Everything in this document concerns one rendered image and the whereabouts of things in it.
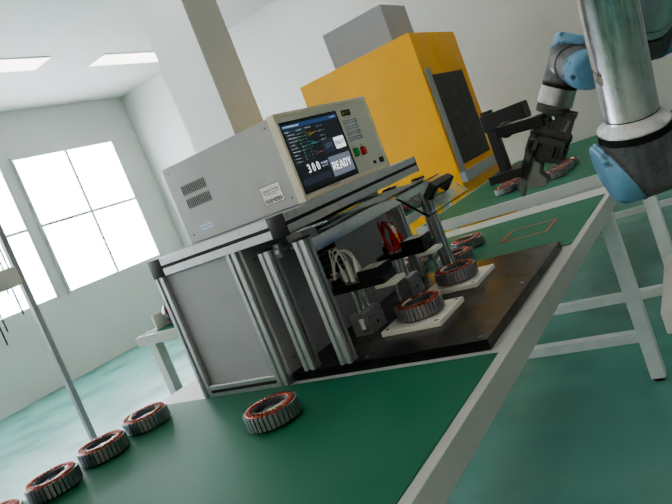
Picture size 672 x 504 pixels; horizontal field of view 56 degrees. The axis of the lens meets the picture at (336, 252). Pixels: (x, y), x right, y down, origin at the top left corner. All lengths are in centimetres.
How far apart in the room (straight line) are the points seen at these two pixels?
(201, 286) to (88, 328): 698
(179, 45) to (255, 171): 432
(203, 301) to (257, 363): 19
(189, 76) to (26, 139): 353
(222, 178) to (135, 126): 824
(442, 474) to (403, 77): 445
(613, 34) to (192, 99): 487
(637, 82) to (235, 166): 86
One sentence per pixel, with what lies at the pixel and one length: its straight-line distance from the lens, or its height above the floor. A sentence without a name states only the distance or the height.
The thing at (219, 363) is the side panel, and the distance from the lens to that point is 157.
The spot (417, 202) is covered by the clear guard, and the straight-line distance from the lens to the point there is 128.
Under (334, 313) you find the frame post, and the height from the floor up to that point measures 88.
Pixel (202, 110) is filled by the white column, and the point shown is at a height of 207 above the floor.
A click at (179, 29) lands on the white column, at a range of 574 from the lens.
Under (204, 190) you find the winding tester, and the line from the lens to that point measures 159.
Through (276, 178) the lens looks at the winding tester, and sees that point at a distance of 144.
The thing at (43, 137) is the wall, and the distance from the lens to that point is 890.
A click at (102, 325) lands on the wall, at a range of 857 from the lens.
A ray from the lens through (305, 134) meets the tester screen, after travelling 149.
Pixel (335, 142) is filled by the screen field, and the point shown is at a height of 122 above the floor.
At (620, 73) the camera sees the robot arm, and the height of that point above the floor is 113.
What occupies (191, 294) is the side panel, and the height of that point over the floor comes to 101.
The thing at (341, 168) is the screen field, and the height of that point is 116.
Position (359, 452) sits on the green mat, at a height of 75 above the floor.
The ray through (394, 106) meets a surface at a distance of 520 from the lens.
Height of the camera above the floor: 115
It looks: 7 degrees down
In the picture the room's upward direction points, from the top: 21 degrees counter-clockwise
